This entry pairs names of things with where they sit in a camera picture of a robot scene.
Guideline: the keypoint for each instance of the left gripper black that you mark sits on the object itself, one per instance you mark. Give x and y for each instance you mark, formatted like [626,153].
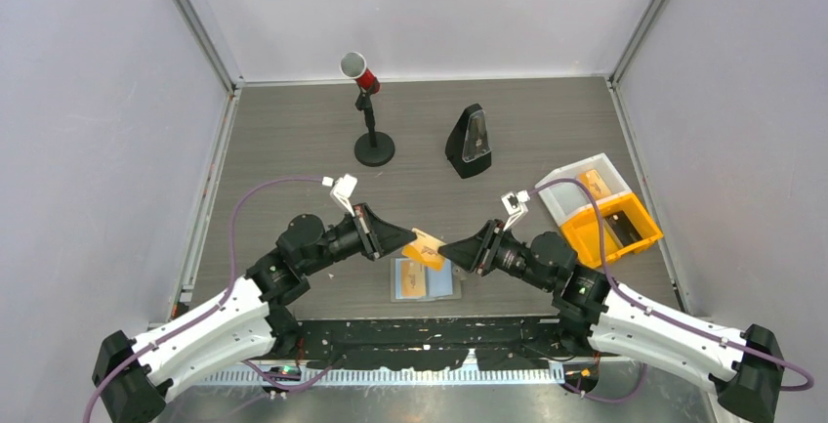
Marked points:
[379,236]

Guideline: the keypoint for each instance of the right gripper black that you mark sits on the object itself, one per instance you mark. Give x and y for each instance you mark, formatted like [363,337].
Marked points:
[478,251]

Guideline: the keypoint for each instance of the orange credit card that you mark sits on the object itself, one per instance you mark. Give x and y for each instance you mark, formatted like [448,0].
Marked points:
[424,250]

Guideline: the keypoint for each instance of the grey card holder wallet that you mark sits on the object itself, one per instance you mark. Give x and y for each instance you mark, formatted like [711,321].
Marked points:
[442,286]

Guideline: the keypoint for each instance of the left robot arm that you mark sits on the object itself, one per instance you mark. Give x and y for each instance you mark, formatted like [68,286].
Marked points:
[136,377]

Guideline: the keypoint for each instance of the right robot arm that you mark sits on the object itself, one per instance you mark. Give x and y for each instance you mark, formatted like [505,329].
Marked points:
[738,367]

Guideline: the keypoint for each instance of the gold credit card left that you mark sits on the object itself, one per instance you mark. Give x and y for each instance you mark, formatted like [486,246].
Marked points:
[410,280]

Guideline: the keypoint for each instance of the orange card in white bin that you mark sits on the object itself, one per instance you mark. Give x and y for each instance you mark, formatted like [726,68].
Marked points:
[596,185]

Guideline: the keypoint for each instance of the black card in yellow bin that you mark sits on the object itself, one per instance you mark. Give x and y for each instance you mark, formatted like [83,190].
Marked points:
[621,230]

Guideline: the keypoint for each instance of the red microphone on stand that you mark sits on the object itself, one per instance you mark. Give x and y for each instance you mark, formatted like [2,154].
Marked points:
[372,149]

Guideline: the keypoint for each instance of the black metronome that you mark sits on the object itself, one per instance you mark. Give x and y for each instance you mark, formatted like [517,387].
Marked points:
[467,147]

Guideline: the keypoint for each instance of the white plastic bin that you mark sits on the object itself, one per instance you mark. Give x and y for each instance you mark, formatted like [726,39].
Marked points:
[565,200]

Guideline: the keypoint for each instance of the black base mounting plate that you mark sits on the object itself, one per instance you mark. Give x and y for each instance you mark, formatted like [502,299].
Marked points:
[433,345]

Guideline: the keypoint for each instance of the yellow plastic bin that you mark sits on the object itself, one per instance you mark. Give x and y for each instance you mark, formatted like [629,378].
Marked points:
[582,231]

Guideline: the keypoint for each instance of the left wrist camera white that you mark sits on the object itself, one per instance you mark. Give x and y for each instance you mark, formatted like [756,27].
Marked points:
[341,190]

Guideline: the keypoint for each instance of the aluminium rail frame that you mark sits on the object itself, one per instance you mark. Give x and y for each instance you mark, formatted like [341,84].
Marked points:
[468,374]

